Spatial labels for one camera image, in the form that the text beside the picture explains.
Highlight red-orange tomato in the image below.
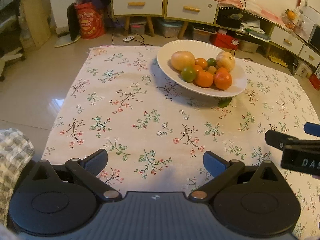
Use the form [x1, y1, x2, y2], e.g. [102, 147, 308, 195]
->
[217, 67, 229, 73]

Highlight orange mandarin with stem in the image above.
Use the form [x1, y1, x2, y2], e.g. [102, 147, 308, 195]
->
[194, 71, 214, 88]

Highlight pale streaked melon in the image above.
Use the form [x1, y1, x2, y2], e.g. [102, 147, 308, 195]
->
[216, 51, 235, 72]

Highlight green tomato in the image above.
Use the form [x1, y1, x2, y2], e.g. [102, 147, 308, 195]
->
[181, 67, 197, 82]

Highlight large pale round melon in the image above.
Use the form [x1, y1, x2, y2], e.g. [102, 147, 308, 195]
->
[170, 51, 195, 71]

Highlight grey checked cloth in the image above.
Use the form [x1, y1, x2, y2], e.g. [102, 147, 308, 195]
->
[0, 128, 35, 226]

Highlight floral white tablecloth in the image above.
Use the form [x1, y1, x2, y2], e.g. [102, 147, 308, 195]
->
[41, 45, 320, 240]

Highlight low tv shelf unit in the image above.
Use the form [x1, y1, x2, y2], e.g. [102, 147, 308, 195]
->
[214, 3, 319, 68]

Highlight small tan fruit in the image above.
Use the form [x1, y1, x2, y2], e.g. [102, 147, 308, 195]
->
[207, 66, 217, 75]

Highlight small green tomato plate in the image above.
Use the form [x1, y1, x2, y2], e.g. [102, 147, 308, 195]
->
[207, 58, 216, 67]

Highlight orange tomato front plate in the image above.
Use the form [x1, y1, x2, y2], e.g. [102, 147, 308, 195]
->
[193, 64, 203, 74]

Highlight orange tomato plate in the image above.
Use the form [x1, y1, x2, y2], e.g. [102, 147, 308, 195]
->
[193, 64, 203, 74]
[195, 58, 208, 69]

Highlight orange tomato back plate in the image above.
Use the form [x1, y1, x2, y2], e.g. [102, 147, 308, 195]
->
[195, 58, 208, 69]

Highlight red box under shelf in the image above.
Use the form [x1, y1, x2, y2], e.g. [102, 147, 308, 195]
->
[210, 33, 240, 50]

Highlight orange on fruit stand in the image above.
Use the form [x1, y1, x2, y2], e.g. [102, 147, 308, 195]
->
[285, 9, 296, 21]

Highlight white office chair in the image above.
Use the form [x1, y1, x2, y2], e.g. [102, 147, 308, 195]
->
[0, 50, 25, 82]

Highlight red orange printed bag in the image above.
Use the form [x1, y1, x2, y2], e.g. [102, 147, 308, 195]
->
[74, 2, 105, 39]

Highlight pink cloth on shelf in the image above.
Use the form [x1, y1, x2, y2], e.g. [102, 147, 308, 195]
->
[214, 0, 286, 29]

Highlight right white drawer cabinet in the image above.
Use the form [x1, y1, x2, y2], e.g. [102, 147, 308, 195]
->
[163, 0, 219, 39]

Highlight white drawer cabinet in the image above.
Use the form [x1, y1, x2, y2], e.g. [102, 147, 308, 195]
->
[163, 0, 219, 39]
[111, 0, 165, 37]

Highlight left white drawer cabinet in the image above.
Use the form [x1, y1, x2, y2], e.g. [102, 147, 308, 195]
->
[111, 0, 165, 37]

